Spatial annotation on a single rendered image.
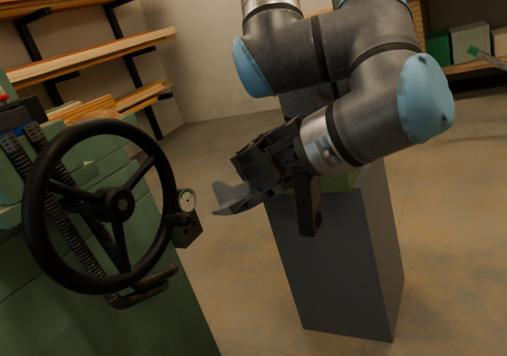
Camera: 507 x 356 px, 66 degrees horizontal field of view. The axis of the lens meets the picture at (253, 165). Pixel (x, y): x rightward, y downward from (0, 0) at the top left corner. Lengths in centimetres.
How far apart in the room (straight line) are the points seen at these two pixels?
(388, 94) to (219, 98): 420
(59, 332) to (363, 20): 75
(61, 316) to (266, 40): 64
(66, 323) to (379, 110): 70
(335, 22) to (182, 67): 429
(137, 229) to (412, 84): 71
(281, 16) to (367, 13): 11
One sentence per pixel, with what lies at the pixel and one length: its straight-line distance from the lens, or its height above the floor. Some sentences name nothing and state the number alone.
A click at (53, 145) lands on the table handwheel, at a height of 94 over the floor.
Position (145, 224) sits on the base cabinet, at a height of 65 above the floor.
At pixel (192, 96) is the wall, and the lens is 481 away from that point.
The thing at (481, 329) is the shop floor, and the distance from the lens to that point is 142.
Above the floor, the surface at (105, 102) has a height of 93.
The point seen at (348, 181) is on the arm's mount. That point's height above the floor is 58.
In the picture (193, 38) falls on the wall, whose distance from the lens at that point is 458.
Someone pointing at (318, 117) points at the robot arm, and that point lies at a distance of 50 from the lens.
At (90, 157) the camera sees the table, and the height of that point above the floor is 86.
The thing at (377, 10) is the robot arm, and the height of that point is 99.
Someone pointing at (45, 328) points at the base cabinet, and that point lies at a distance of 87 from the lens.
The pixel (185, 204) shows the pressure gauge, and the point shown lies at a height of 65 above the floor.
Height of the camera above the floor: 103
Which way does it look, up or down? 21 degrees down
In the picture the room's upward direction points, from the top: 17 degrees counter-clockwise
